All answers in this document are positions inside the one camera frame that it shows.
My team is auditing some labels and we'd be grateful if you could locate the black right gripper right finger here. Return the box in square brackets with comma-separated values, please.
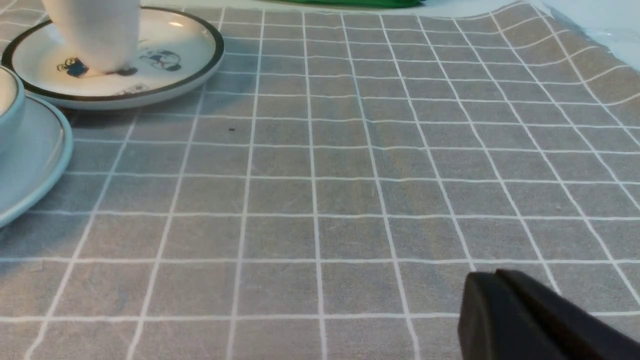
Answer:
[494, 268, 640, 360]

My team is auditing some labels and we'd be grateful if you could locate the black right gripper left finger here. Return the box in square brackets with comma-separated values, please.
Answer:
[457, 272, 567, 360]

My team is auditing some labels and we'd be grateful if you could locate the pale green-rimmed bowl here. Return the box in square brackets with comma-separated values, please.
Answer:
[0, 66, 26, 153]

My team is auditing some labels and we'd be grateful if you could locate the grey checked tablecloth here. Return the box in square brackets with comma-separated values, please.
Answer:
[1, 2, 639, 360]

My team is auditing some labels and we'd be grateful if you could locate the green backdrop cloth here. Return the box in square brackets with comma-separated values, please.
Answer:
[282, 0, 425, 9]

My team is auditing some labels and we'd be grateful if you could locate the black-rimmed cartoon plate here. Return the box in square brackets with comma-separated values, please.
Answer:
[1, 6, 225, 111]

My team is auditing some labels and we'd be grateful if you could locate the black-rimmed white cup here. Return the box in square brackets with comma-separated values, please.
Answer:
[42, 0, 142, 74]

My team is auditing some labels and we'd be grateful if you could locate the pale green-rimmed plate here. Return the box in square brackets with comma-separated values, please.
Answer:
[0, 96, 74, 228]

